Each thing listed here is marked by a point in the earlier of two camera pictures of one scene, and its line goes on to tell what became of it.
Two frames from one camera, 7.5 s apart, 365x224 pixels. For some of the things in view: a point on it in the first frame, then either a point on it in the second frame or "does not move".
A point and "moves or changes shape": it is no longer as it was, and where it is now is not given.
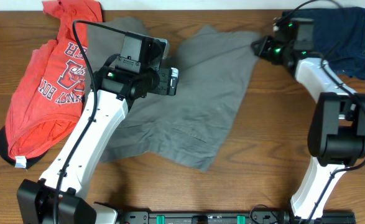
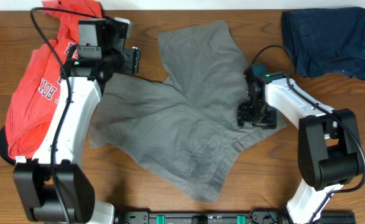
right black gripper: [263, 51] to [244, 117]
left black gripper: [169, 82] to [132, 59]
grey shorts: [212, 66] moves or changes shape
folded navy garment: [342, 36] does not move
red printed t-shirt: [48, 98] does not move
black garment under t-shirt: [1, 144] does not move
